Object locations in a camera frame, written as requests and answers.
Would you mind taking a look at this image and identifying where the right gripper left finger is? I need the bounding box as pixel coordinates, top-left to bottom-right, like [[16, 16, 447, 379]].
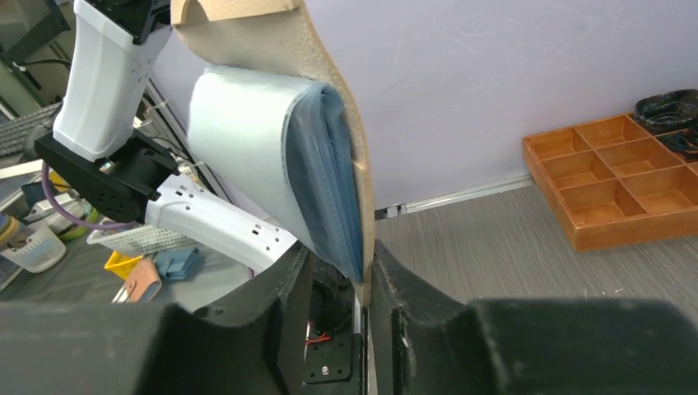
[[1, 243, 314, 394]]

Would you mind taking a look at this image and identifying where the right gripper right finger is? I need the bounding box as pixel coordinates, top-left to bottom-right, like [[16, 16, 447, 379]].
[[369, 242, 697, 394]]

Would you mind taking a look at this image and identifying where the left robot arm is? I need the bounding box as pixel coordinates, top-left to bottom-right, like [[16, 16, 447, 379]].
[[35, 1, 295, 272]]

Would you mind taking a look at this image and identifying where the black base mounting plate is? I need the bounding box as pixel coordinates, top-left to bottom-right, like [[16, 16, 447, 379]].
[[301, 262, 366, 394]]

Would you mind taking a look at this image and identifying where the white perforated basket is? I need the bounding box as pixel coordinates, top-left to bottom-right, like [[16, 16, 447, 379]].
[[86, 225, 196, 257]]

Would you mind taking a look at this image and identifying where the wooden compartment tray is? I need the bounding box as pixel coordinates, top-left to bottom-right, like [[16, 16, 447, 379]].
[[523, 114, 697, 252]]

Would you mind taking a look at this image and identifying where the dark bundle middle centre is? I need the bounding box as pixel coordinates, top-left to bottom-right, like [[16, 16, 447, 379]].
[[657, 127, 697, 162]]

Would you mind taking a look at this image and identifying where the dark bundle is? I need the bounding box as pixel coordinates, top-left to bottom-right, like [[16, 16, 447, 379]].
[[633, 89, 697, 135], [657, 127, 697, 162]]

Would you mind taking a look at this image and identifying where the dark bundle middle left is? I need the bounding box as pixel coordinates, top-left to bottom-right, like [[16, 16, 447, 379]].
[[633, 89, 697, 135]]

